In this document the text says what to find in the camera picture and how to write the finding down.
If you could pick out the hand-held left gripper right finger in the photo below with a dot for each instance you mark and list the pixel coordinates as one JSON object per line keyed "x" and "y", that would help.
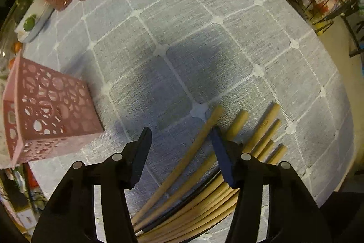
{"x": 223, "y": 157}

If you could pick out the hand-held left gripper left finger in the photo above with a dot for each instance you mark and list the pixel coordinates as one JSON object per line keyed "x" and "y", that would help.
{"x": 141, "y": 153}

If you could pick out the pile of wooden chopsticks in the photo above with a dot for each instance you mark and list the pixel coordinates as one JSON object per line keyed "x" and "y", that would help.
{"x": 204, "y": 200}

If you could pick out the black chopstick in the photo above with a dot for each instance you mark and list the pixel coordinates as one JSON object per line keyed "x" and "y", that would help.
{"x": 182, "y": 201}

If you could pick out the pink perforated utensil holder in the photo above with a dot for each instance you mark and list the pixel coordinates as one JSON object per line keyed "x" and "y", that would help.
{"x": 51, "y": 106}

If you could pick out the grey checked tablecloth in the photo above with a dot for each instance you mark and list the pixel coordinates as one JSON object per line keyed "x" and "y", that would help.
{"x": 199, "y": 32}

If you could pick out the small orange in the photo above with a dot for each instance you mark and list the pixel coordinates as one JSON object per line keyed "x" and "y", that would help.
{"x": 12, "y": 63}
{"x": 17, "y": 46}

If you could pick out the white plate with green vegetables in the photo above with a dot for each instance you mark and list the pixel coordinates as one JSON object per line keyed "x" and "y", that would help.
{"x": 35, "y": 28}

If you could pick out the large clear glass jar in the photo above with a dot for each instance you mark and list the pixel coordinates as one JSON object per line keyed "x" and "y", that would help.
{"x": 4, "y": 55}

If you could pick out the black metal frame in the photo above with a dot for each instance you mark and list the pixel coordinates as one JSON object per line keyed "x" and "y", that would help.
{"x": 354, "y": 32}

